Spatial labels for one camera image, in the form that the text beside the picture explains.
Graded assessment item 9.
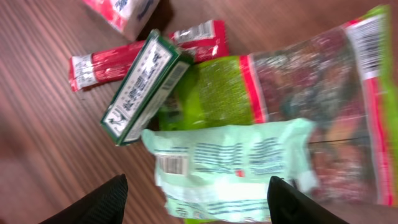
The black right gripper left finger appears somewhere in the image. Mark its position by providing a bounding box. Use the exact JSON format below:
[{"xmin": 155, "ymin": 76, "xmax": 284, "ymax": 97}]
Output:
[{"xmin": 40, "ymin": 174, "xmax": 128, "ymax": 224}]

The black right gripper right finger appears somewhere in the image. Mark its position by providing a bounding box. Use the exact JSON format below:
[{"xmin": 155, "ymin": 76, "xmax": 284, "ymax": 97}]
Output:
[{"xmin": 267, "ymin": 176, "xmax": 348, "ymax": 224}]

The mint green wipes pack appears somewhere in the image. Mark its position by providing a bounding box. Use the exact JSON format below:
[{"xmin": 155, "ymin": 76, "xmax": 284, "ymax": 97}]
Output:
[{"xmin": 141, "ymin": 118, "xmax": 318, "ymax": 222}]

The green snack bag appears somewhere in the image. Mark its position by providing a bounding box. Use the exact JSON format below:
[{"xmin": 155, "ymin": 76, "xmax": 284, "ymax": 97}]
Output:
[{"xmin": 158, "ymin": 5, "xmax": 397, "ymax": 206}]

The red stick sachet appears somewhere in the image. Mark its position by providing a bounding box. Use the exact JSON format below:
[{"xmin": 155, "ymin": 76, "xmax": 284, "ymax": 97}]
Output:
[{"xmin": 68, "ymin": 20, "xmax": 229, "ymax": 91}]

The green white medicine box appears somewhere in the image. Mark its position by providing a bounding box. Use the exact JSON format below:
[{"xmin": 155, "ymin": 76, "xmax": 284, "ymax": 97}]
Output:
[{"xmin": 101, "ymin": 29, "xmax": 193, "ymax": 146}]

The red tissue pack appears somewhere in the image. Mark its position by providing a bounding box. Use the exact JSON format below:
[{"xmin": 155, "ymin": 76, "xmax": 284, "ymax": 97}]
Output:
[{"xmin": 83, "ymin": 0, "xmax": 160, "ymax": 41}]

